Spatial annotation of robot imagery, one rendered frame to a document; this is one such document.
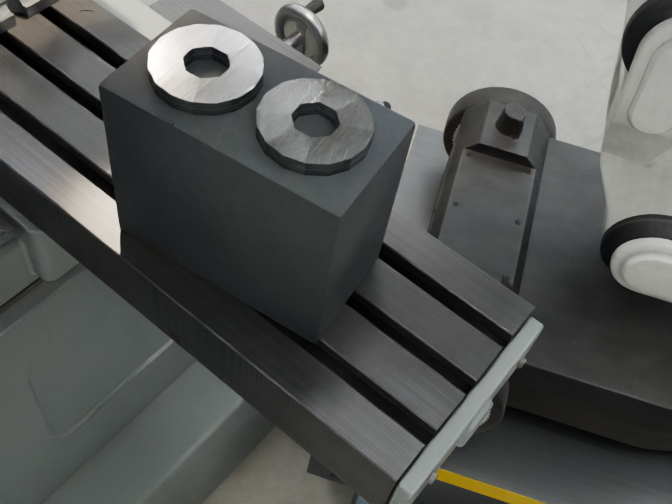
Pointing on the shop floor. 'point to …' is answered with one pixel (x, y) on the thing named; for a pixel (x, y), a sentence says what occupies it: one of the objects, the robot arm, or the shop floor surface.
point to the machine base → (172, 447)
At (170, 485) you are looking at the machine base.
